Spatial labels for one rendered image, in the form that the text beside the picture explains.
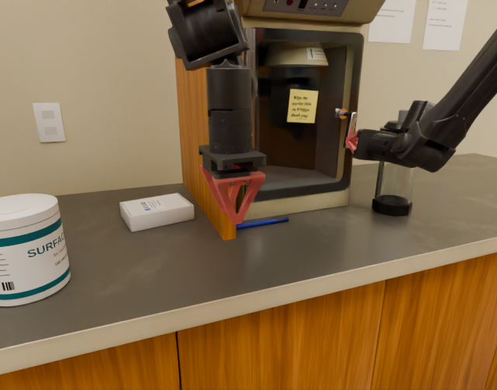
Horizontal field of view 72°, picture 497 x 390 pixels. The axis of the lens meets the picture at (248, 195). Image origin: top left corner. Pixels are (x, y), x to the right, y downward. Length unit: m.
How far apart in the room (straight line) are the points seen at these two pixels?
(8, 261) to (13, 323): 0.09
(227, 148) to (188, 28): 0.15
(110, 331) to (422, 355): 0.77
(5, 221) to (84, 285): 0.17
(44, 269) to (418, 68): 1.54
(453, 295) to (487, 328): 0.22
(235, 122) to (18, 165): 0.91
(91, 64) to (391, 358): 1.15
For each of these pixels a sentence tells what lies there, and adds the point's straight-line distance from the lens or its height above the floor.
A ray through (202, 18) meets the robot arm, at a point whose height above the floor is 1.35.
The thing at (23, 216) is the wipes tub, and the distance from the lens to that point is 0.62.
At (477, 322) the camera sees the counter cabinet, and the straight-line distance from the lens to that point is 1.15.
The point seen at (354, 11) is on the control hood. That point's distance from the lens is 0.91.
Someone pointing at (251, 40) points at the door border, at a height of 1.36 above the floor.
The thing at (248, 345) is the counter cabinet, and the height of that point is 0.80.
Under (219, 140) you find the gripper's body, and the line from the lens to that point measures 0.44.
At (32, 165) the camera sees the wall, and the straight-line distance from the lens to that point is 1.25.
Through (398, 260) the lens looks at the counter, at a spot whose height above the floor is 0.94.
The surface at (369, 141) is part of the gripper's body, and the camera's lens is 0.80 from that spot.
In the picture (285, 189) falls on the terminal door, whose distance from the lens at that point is 0.89.
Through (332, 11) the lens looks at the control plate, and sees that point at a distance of 0.88.
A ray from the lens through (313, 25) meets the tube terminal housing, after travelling 0.90.
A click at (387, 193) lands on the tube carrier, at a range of 0.97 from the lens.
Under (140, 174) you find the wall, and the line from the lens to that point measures 1.24.
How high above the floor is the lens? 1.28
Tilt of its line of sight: 19 degrees down
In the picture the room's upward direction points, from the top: straight up
